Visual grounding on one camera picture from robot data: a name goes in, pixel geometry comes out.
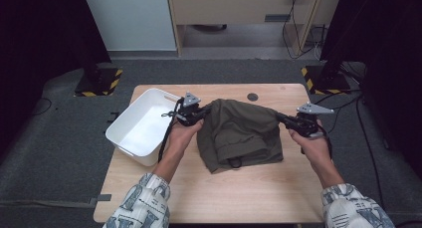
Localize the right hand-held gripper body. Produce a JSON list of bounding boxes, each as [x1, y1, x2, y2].
[[284, 102, 335, 138]]

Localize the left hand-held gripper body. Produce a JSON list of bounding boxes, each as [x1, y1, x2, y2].
[[161, 92, 208, 127]]

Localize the olive green pants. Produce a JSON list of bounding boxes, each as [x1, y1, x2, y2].
[[196, 98, 285, 174]]

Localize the white plastic bin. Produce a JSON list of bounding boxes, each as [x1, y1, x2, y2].
[[105, 88, 182, 167]]

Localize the person's left hand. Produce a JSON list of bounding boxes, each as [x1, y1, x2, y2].
[[166, 117, 205, 157]]

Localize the person's right hand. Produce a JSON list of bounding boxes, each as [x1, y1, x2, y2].
[[287, 119, 333, 171]]

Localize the black stand with striped base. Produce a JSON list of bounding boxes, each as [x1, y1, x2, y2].
[[74, 57, 123, 98], [301, 55, 352, 96]]

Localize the beige wooden desk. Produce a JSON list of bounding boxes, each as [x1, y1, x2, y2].
[[165, 0, 342, 57]]

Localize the white cabinet panel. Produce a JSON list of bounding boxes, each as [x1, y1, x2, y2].
[[82, 0, 177, 52]]

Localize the grey tape strip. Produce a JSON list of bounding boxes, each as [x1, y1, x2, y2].
[[89, 193, 112, 206]]

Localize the black curtain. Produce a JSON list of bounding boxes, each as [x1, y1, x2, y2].
[[319, 0, 422, 179], [0, 0, 112, 156]]

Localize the right hand-held gripper cable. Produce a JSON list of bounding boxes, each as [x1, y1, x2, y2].
[[299, 127, 334, 161]]

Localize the long black floor cable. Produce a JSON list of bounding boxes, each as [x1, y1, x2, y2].
[[355, 97, 422, 228]]

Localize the white cable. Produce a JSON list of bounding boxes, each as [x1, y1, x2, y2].
[[312, 25, 329, 62]]

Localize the black cable hanging from desk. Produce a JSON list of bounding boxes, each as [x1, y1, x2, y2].
[[282, 0, 321, 61]]

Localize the thin black floor cable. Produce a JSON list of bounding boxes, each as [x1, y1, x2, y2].
[[31, 98, 53, 117]]

